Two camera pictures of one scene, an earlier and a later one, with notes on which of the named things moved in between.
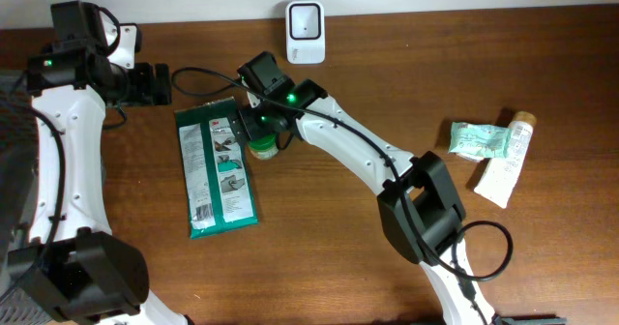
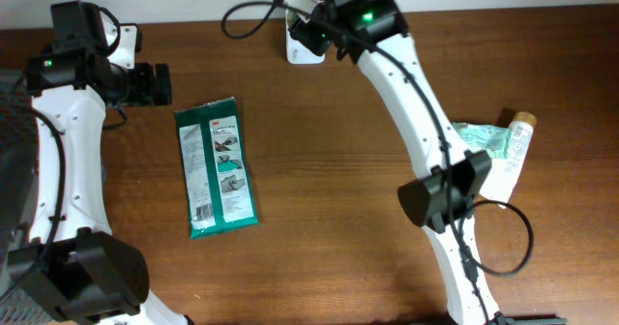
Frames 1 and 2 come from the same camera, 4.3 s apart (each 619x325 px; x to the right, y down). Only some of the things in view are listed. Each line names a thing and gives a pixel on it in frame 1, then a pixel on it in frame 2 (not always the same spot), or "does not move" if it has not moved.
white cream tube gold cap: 500,175 does not move
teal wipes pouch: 476,141 does not move
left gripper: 147,95 does not move
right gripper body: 250,118 to 310,33
